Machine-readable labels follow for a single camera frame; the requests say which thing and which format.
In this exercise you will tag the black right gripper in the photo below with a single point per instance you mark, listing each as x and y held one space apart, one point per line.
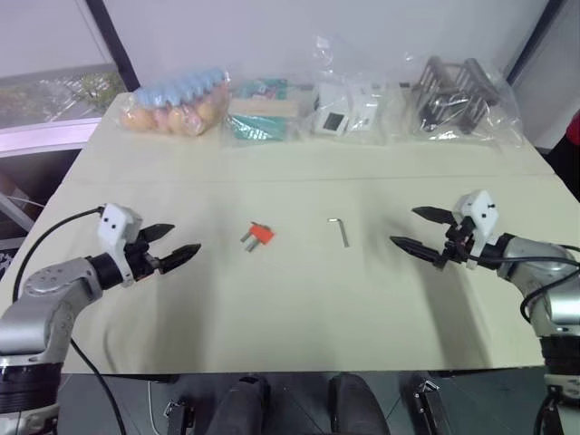
458 244

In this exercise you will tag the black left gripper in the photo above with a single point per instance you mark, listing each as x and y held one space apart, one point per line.
142 260

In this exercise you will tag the silver hex key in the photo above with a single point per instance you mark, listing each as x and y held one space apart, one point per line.
344 235

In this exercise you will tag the orange-red block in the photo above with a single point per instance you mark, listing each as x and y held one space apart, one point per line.
263 233

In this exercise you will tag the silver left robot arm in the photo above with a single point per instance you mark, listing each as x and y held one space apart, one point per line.
41 290

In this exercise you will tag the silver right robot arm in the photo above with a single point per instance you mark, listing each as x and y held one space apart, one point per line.
530 254

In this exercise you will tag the orange egg tray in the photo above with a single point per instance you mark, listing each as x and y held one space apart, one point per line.
172 118

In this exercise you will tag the clear plastic bag of eggs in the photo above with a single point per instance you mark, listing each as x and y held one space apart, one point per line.
181 113

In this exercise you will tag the dark metal rack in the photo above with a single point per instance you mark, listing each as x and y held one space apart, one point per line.
453 99

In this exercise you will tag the white cardboard box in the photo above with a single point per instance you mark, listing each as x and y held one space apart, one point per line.
364 106

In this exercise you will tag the clear bag with dark rack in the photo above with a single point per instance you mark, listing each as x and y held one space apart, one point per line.
503 113

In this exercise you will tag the green striped packet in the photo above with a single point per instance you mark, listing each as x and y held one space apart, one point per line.
258 128

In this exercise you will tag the clear bag with green packets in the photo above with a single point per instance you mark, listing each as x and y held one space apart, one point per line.
267 131

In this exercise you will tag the bag of white devices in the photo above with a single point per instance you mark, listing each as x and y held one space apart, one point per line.
331 106

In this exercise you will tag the blue egg tray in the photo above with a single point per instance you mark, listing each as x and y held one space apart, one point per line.
181 86

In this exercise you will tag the wooden block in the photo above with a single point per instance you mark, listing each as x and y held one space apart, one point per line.
265 108

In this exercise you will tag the clear bag with white boxes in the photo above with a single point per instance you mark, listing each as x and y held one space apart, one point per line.
362 68

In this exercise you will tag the dark rounded shape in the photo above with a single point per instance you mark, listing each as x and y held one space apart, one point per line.
242 408
358 408

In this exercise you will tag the red object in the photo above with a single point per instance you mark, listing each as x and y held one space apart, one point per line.
573 129

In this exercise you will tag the green and red packet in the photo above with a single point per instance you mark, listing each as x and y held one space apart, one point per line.
263 89

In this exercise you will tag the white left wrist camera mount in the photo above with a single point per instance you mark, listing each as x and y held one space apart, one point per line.
115 222

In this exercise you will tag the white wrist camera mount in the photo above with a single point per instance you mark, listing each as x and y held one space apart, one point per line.
480 208
115 222

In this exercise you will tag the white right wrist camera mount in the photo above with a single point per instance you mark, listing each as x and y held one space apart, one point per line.
480 208

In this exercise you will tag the black table bracket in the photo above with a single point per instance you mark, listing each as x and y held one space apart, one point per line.
176 417
428 403

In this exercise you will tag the dark window frame post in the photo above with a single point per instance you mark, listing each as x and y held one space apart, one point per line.
115 41

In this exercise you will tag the dark wall pillar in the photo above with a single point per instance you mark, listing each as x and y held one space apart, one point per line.
528 36

